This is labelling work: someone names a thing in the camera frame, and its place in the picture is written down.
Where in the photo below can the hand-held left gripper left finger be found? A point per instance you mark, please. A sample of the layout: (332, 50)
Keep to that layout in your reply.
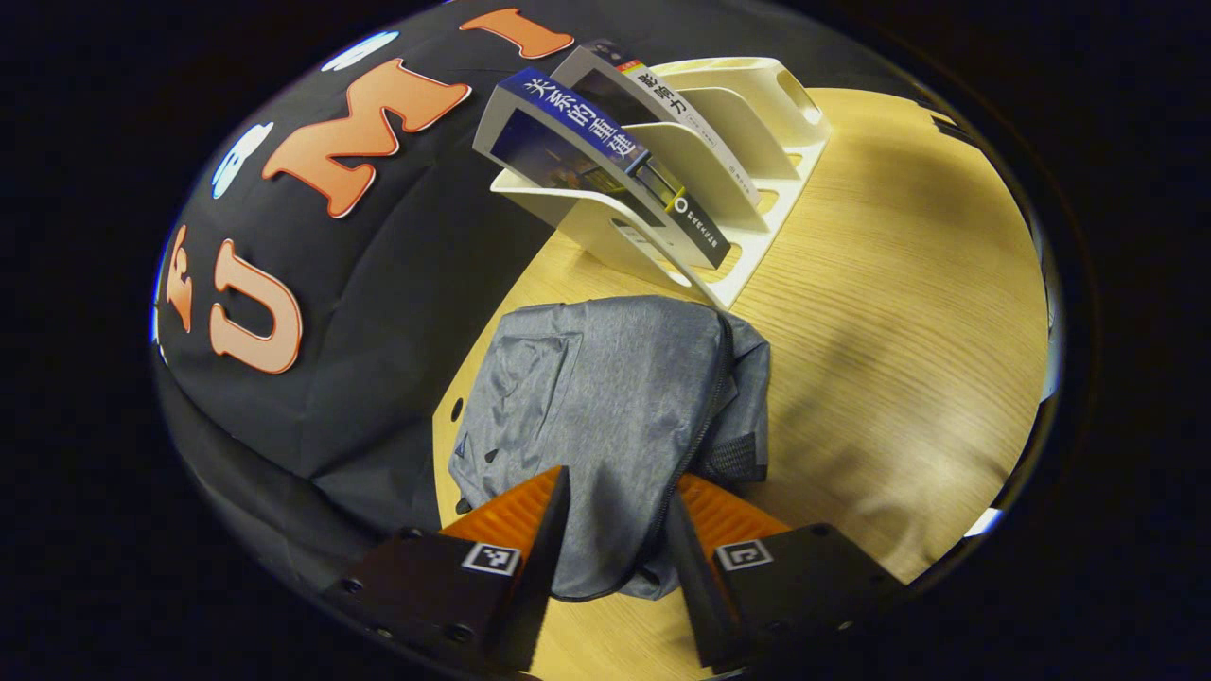
(541, 586)

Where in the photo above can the white portrait cover book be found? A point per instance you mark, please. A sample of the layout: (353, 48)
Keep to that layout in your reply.
(672, 109)

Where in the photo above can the blue book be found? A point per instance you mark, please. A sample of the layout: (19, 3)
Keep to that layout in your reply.
(587, 128)

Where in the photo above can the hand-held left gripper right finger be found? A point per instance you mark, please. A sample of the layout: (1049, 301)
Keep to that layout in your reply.
(695, 586)

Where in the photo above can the grey schoolbag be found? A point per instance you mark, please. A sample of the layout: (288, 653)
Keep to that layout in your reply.
(605, 397)

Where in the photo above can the white bookshelf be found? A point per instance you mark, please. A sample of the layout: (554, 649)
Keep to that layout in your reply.
(757, 113)

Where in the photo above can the black backdrop cloth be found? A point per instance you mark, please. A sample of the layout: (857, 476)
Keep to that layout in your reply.
(378, 303)

